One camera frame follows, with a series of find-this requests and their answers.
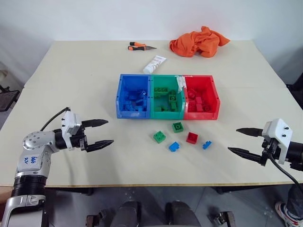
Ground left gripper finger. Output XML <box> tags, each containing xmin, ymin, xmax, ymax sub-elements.
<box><xmin>86</xmin><ymin>140</ymin><xmax>115</xmax><ymax>153</ymax></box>
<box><xmin>81</xmin><ymin>119</ymin><xmax>110</xmax><ymax>129</ymax></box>

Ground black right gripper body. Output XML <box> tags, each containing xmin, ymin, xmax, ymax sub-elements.
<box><xmin>259</xmin><ymin>137</ymin><xmax>280</xmax><ymax>166</ymax></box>

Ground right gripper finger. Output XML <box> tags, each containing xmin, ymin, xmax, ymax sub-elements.
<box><xmin>235</xmin><ymin>127</ymin><xmax>264</xmax><ymax>138</ymax></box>
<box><xmin>227</xmin><ymin>147</ymin><xmax>263</xmax><ymax>164</ymax></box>

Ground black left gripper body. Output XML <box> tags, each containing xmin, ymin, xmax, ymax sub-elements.
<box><xmin>70</xmin><ymin>124</ymin><xmax>90</xmax><ymax>152</ymax></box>

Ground blue plastic bin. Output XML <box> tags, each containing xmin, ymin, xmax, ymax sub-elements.
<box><xmin>115</xmin><ymin>73</ymin><xmax>152</xmax><ymax>119</ymax></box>

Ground blue jeans leg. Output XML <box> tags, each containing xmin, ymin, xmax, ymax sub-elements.
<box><xmin>287</xmin><ymin>183</ymin><xmax>303</xmax><ymax>215</ymax></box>

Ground red square toy brick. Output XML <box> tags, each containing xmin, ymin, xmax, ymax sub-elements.
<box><xmin>186</xmin><ymin>132</ymin><xmax>199</xmax><ymax>145</ymax></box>

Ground green square toy brick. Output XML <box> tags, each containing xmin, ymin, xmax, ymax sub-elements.
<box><xmin>152</xmin><ymin>130</ymin><xmax>168</xmax><ymax>144</ymax></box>
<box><xmin>171</xmin><ymin>121</ymin><xmax>185</xmax><ymax>134</ymax></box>

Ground dark equipment case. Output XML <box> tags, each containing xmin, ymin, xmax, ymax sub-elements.
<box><xmin>285</xmin><ymin>70</ymin><xmax>303</xmax><ymax>107</ymax></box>

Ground white red blue sneaker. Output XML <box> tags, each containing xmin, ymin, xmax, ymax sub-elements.
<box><xmin>274</xmin><ymin>201</ymin><xmax>303</xmax><ymax>227</ymax></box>

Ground red plastic bin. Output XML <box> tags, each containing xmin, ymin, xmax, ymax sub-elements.
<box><xmin>182</xmin><ymin>75</ymin><xmax>221</xmax><ymax>121</ymax></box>

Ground long green toy brick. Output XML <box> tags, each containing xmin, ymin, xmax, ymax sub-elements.
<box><xmin>154</xmin><ymin>87</ymin><xmax>169</xmax><ymax>97</ymax></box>

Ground dark rounded shape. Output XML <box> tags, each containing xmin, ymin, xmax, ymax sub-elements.
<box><xmin>165</xmin><ymin>200</ymin><xmax>202</xmax><ymax>227</ymax></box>
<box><xmin>110</xmin><ymin>200</ymin><xmax>143</xmax><ymax>227</ymax></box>

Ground green plastic bin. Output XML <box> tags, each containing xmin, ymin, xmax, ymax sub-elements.
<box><xmin>149</xmin><ymin>74</ymin><xmax>186</xmax><ymax>120</ymax></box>

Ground black chair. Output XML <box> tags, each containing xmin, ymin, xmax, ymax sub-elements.
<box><xmin>0</xmin><ymin>84</ymin><xmax>21</xmax><ymax>113</ymax></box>

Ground white squeeze tube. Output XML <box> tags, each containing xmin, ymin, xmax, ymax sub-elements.
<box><xmin>143</xmin><ymin>55</ymin><xmax>167</xmax><ymax>74</ymax></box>

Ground white torn label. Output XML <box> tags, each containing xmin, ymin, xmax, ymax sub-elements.
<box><xmin>175</xmin><ymin>75</ymin><xmax>186</xmax><ymax>93</ymax></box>

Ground orange crumpled cloth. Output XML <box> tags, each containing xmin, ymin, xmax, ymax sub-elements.
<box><xmin>169</xmin><ymin>26</ymin><xmax>231</xmax><ymax>58</ymax></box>

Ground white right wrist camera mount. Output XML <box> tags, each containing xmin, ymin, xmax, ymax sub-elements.
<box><xmin>262</xmin><ymin>118</ymin><xmax>293</xmax><ymax>165</ymax></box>

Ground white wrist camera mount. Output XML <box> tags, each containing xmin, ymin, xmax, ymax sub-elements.
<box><xmin>61</xmin><ymin>111</ymin><xmax>82</xmax><ymax>150</ymax></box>
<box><xmin>262</xmin><ymin>118</ymin><xmax>293</xmax><ymax>165</ymax></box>

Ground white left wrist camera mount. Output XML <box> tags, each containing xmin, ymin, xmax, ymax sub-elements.
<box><xmin>61</xmin><ymin>111</ymin><xmax>82</xmax><ymax>150</ymax></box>

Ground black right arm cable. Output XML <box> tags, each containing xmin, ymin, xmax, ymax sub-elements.
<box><xmin>269</xmin><ymin>151</ymin><xmax>303</xmax><ymax>185</ymax></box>

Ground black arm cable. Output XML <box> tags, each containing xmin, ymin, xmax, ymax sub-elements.
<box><xmin>269</xmin><ymin>151</ymin><xmax>303</xmax><ymax>185</ymax></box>
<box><xmin>39</xmin><ymin>107</ymin><xmax>71</xmax><ymax>132</ymax></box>

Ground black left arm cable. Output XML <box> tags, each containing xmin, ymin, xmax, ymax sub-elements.
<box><xmin>39</xmin><ymin>107</ymin><xmax>71</xmax><ymax>132</ymax></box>

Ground black table frame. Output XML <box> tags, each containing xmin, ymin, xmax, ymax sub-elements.
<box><xmin>44</xmin><ymin>186</ymin><xmax>93</xmax><ymax>197</ymax></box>

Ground orange black handled pliers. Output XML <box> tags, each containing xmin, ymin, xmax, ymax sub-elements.
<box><xmin>127</xmin><ymin>42</ymin><xmax>158</xmax><ymax>52</ymax></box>

